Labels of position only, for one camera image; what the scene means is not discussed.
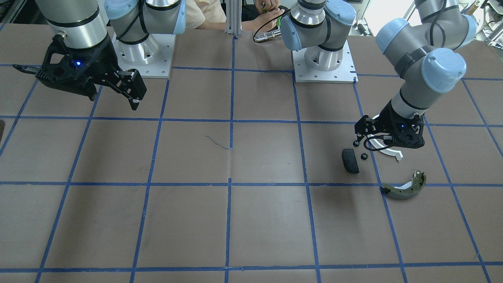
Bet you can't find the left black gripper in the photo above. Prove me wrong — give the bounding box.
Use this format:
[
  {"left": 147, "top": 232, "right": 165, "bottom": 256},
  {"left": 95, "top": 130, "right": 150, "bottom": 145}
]
[{"left": 354, "top": 101, "right": 413, "bottom": 142}]

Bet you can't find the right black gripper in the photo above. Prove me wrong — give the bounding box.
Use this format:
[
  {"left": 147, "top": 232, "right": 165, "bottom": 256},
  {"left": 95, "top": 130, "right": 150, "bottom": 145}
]
[{"left": 88, "top": 35, "right": 147, "bottom": 111}]

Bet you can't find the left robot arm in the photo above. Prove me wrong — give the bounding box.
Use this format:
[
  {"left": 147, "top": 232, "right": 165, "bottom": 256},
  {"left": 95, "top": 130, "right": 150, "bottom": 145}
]
[{"left": 280, "top": 0, "right": 478, "bottom": 149}]

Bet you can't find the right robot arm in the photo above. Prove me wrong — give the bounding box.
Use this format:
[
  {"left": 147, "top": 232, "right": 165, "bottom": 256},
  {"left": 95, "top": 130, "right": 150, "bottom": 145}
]
[{"left": 18, "top": 0, "right": 187, "bottom": 110}]

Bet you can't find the black brake pad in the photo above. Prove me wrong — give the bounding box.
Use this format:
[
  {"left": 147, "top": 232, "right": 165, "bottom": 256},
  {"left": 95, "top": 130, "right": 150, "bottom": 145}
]
[{"left": 341, "top": 149, "right": 360, "bottom": 174}]

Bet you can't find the olive green brake shoe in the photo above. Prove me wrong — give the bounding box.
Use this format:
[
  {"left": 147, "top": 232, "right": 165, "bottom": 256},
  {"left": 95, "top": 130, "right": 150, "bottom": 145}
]
[{"left": 381, "top": 171, "right": 426, "bottom": 200}]

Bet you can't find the person in beige shirt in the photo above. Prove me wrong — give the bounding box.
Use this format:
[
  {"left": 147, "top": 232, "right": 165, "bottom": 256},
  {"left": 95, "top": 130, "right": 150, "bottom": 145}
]
[{"left": 186, "top": 0, "right": 285, "bottom": 32}]

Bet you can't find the white curved plastic bracket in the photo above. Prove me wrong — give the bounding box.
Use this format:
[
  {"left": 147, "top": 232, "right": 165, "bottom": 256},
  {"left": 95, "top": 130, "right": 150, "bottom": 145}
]
[{"left": 370, "top": 139, "right": 404, "bottom": 161}]

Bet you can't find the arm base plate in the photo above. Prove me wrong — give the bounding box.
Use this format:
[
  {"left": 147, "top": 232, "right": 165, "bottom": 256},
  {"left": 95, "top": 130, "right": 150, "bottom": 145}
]
[
  {"left": 112, "top": 34, "right": 176, "bottom": 79},
  {"left": 292, "top": 41, "right": 359, "bottom": 84}
]

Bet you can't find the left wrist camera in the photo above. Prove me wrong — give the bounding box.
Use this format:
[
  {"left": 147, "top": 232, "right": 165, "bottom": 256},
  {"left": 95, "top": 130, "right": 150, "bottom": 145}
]
[{"left": 383, "top": 114, "right": 425, "bottom": 149}]

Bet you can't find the aluminium frame post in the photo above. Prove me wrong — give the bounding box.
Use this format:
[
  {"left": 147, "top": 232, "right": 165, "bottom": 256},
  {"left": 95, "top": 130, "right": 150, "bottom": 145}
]
[{"left": 225, "top": 0, "right": 242, "bottom": 37}]

